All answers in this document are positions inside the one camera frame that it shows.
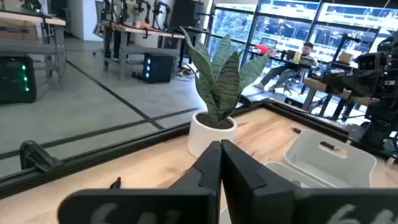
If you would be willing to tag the person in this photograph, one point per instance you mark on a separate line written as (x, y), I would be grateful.
(280, 73)

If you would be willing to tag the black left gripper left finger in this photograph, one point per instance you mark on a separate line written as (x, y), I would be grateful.
(202, 186)

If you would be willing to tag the snake plant in white pot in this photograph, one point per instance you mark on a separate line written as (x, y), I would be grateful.
(211, 137)

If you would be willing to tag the small cardboard box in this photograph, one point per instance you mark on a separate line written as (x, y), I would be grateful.
(345, 57)

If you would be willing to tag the red object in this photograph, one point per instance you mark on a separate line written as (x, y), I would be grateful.
(261, 49)

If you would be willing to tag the large cardboard box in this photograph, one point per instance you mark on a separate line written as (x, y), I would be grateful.
(18, 31)

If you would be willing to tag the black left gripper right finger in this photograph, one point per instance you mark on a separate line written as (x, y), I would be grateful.
(264, 199)

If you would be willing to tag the black frame clamp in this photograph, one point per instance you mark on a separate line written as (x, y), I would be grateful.
(34, 155)

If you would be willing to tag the computer tower with green lights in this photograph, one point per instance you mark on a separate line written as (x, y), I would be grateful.
(12, 81)

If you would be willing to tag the grey plastic bin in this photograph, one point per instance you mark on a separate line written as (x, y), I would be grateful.
(286, 174)
(357, 168)

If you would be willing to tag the wooden top workbench with robots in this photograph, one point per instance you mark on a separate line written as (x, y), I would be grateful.
(140, 31)

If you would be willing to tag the black aluminium table frame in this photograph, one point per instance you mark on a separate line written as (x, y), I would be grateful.
(124, 149)

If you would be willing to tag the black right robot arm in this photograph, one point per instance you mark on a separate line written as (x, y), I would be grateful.
(385, 115)

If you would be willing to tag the black office desk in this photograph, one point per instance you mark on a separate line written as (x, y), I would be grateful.
(289, 63)

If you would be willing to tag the computer tower with blue lights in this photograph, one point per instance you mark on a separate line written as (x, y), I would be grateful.
(161, 68)

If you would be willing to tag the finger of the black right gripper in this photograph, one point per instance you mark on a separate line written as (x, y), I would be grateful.
(348, 82)

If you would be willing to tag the wooden table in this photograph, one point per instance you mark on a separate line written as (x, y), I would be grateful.
(314, 85)

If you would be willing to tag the black monitor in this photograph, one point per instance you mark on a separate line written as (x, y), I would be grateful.
(186, 14)

